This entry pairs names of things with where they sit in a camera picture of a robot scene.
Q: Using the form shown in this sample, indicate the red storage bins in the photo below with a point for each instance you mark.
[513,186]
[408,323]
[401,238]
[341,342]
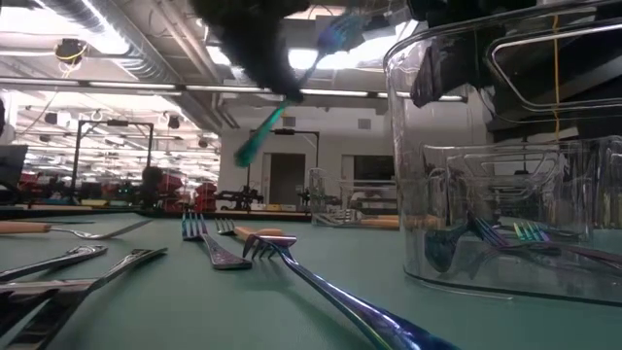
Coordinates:
[170,187]

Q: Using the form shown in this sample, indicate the black frame stand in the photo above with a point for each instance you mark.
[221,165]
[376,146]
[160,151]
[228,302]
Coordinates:
[116,122]
[291,131]

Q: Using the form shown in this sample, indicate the green table mat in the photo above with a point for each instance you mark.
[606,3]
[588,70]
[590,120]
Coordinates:
[194,311]

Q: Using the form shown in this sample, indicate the black metal fork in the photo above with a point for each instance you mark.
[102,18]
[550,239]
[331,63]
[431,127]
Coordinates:
[126,260]

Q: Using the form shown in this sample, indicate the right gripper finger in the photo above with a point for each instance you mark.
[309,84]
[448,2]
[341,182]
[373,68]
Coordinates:
[437,68]

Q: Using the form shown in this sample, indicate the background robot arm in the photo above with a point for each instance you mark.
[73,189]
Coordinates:
[240,197]

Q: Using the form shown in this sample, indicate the person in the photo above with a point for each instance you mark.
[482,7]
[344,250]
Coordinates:
[151,180]

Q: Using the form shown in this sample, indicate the long ceiling light strip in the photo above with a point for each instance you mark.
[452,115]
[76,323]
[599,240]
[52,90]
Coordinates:
[146,86]

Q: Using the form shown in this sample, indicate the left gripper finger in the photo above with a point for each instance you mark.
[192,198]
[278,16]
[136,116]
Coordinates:
[291,53]
[262,58]

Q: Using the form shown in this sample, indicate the clear plastic bin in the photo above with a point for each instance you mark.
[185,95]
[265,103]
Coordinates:
[486,287]
[510,194]
[330,194]

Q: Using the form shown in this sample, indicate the black table frame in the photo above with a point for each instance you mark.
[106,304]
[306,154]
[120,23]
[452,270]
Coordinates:
[29,212]

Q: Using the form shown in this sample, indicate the dark monitor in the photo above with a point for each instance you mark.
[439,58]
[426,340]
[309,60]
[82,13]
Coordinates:
[12,165]

